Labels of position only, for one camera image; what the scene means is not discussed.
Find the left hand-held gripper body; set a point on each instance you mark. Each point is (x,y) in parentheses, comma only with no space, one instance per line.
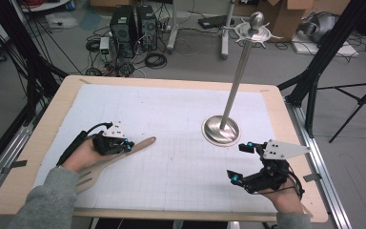
(108,143)

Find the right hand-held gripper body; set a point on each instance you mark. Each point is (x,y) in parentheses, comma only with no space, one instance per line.
(276,171)

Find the beige slotted spatula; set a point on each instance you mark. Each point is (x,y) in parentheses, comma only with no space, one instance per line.
(143,143)

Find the silver metal utensil rack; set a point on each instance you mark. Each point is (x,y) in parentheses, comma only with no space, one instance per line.
(220,132)

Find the person's left hand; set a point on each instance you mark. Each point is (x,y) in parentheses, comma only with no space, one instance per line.
(82,156)

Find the person's right hand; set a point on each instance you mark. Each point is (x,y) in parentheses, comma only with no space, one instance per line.
(286,200)

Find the black table clamp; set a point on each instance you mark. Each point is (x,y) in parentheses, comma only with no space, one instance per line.
(312,177)

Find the white grid mat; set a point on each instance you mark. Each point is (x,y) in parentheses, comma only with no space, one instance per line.
(171,175)

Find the small white device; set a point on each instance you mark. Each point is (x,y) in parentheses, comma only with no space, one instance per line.
(104,46)

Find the black tripod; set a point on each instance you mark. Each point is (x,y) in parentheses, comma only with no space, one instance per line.
(360,103)

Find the white-legged office desk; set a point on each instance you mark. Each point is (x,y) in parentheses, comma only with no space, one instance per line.
(225,41)

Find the black computer tower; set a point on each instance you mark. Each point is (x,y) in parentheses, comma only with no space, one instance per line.
(123,31)
(146,28)

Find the white foam board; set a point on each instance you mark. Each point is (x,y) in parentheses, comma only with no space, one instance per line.
(327,47)

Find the black flat box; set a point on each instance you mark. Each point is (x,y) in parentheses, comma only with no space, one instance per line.
(214,21)

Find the white plastic sheet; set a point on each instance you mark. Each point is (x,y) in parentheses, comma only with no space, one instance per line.
(62,20)

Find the large open cardboard box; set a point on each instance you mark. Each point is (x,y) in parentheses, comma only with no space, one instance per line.
(286,19)

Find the grey rounded machine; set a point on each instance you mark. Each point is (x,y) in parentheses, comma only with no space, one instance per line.
(319,27)

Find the blue container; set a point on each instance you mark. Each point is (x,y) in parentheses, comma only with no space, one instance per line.
(70,4)

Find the round white table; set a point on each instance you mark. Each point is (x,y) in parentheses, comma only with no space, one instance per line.
(57,4)

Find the aluminium rail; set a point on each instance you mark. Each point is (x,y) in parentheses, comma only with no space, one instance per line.
(317,159)
(0,171)

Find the black metal frame post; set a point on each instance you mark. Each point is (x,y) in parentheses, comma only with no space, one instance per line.
(39,76)
(332,47)

